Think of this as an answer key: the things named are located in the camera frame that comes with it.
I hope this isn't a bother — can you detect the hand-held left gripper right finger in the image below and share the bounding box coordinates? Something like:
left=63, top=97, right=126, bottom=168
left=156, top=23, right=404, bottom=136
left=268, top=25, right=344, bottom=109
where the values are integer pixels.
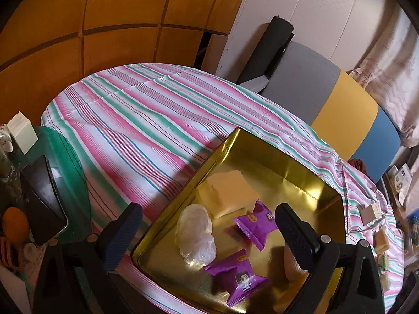
left=275, top=203, right=385, bottom=314

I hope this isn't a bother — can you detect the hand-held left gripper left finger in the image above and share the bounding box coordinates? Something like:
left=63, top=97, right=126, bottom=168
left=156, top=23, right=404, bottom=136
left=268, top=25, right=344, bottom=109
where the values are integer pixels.
left=33, top=203, right=143, bottom=314

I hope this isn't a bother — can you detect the purple snack packet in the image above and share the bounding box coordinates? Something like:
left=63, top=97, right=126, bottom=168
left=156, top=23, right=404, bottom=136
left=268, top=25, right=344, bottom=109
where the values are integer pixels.
left=233, top=200, right=284, bottom=252
left=203, top=249, right=272, bottom=308

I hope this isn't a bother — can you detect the gold metal tin box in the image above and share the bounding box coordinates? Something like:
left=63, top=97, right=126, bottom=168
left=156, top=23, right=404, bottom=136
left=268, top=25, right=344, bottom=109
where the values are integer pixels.
left=131, top=127, right=348, bottom=314

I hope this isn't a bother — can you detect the clear plastic ball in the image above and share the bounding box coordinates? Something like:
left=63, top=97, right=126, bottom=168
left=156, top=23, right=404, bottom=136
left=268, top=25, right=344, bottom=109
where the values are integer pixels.
left=177, top=204, right=218, bottom=266

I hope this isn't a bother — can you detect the cream yellow packet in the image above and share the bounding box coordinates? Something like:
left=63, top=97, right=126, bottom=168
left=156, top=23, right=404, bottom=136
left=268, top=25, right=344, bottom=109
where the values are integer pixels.
left=198, top=169, right=259, bottom=220

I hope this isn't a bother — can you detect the black tablet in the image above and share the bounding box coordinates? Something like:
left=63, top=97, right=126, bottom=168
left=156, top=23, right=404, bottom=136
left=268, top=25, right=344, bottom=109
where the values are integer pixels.
left=20, top=155, right=69, bottom=247

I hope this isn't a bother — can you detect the dark red cloth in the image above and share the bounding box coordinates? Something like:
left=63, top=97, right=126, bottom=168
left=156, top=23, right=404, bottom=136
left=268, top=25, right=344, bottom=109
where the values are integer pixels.
left=347, top=159, right=369, bottom=174

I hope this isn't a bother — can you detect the green glass side table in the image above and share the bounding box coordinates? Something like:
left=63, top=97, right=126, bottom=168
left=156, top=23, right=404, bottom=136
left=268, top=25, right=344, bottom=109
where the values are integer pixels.
left=0, top=126, right=95, bottom=314

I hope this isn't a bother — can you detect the orange fruit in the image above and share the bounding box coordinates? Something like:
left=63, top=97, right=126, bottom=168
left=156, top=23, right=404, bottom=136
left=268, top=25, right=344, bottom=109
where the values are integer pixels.
left=3, top=207, right=29, bottom=238

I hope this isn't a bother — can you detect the pink green striped tablecloth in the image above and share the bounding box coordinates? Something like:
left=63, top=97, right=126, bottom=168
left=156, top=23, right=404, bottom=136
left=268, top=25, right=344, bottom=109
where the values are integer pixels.
left=41, top=63, right=410, bottom=314

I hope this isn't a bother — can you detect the orange plastic item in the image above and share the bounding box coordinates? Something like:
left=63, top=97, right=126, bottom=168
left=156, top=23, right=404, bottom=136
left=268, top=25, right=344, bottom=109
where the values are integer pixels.
left=0, top=239, right=20, bottom=269

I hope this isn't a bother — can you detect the white printed carton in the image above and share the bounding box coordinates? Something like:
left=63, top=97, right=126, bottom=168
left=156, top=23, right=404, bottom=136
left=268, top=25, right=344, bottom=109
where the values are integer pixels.
left=393, top=166, right=412, bottom=191

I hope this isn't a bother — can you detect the grey yellow blue chair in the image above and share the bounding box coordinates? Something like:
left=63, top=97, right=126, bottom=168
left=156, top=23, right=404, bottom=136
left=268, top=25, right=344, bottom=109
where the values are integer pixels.
left=258, top=41, right=401, bottom=182

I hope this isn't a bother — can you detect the white square box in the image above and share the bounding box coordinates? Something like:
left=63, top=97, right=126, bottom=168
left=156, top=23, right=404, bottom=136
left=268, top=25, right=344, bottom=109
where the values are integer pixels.
left=7, top=112, right=38, bottom=155

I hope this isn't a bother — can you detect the grey foam block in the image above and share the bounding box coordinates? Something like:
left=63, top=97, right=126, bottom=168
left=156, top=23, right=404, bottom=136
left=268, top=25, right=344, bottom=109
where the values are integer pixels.
left=240, top=75, right=269, bottom=94

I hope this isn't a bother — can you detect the black rolled mat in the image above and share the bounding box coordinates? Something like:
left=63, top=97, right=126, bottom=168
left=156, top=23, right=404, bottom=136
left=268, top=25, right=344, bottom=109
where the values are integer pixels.
left=236, top=16, right=295, bottom=86

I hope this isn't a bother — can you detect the beige patterned curtain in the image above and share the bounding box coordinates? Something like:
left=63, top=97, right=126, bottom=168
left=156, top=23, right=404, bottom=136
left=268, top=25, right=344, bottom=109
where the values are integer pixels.
left=347, top=3, right=419, bottom=148

